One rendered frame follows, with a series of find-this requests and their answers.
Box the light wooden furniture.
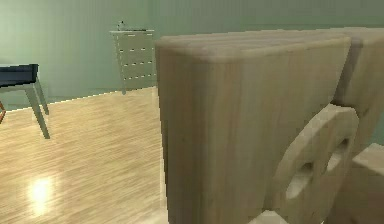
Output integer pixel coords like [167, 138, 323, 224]
[154, 27, 384, 224]

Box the pale green chest of drawers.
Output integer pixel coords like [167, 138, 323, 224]
[109, 29, 158, 96]

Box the dark blue grey-legged table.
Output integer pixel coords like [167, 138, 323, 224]
[0, 63, 51, 140]

